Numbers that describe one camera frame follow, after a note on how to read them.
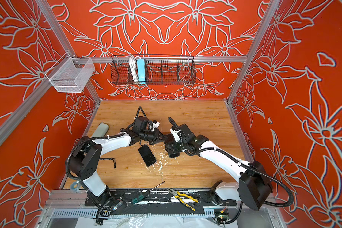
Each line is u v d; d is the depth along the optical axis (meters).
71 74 0.92
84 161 0.47
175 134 0.74
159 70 0.97
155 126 0.82
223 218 0.68
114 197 0.74
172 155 0.78
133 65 0.88
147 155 0.90
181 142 0.61
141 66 0.89
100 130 0.98
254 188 0.40
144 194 0.74
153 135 0.78
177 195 0.73
